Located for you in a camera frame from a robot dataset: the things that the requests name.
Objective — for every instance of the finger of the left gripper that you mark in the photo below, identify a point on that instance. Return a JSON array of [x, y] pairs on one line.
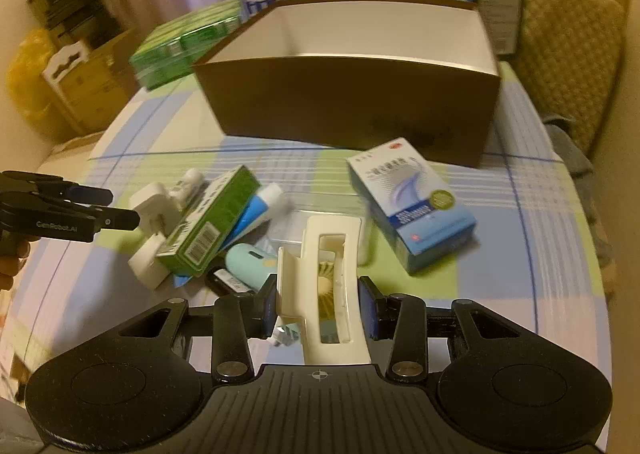
[[54, 187], [110, 218]]

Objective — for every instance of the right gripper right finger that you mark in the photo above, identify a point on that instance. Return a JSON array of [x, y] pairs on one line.
[[374, 311]]

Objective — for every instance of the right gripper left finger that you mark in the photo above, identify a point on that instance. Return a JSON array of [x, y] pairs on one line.
[[265, 309]]

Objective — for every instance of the white power plug adapter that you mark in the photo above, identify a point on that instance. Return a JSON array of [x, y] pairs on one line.
[[159, 216]]

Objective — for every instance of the green white spray box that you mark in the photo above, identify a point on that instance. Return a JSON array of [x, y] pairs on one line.
[[207, 223]]

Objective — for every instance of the person's left hand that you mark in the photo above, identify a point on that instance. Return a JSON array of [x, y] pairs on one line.
[[11, 265]]

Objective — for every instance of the mint handheld mini fan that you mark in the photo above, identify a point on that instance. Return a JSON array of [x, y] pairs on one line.
[[253, 266]]

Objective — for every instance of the dark small spray bottle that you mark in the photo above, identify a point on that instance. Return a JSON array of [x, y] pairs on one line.
[[223, 283]]

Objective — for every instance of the small white pill bottle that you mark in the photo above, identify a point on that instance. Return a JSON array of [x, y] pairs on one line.
[[187, 186]]

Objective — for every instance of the blue white ointment tube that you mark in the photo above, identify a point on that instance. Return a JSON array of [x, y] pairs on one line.
[[262, 207]]

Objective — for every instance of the blue white medicine box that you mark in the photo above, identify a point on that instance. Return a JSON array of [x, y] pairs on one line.
[[416, 210]]

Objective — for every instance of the yellow plastic bag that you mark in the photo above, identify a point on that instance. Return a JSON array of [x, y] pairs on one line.
[[27, 90]]

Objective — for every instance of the brown cardboard carton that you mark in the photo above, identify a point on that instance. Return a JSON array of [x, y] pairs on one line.
[[112, 85]]

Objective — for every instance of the white die-cut card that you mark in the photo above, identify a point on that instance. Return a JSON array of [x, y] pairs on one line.
[[66, 76]]

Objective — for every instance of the green shrink-wrapped box pack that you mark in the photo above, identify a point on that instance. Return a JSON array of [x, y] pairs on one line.
[[172, 48]]

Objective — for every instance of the black folded step ladder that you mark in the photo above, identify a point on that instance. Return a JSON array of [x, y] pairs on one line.
[[72, 21]]

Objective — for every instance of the brown open cardboard box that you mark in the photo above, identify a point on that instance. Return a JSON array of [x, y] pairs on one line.
[[353, 74]]

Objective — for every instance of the grey towel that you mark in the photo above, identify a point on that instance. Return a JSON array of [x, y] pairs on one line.
[[559, 129]]

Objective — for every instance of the beige quilted cushion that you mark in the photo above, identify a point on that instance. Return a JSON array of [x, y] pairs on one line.
[[567, 60]]

